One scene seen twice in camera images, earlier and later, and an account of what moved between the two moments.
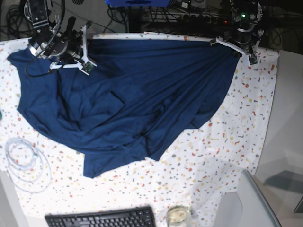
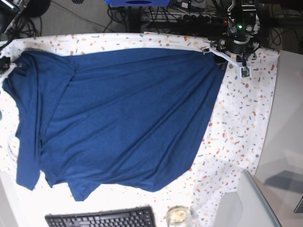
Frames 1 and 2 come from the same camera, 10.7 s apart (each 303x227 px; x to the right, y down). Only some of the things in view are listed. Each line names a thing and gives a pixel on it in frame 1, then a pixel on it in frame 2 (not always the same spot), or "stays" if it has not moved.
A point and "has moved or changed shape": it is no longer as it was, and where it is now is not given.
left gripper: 77,57 to 4,64
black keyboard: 138,216 stays
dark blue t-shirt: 138,94 has moved or changed shape
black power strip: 185,18 stays
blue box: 138,3 stays
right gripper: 248,49 to 239,49
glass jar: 179,216 stays
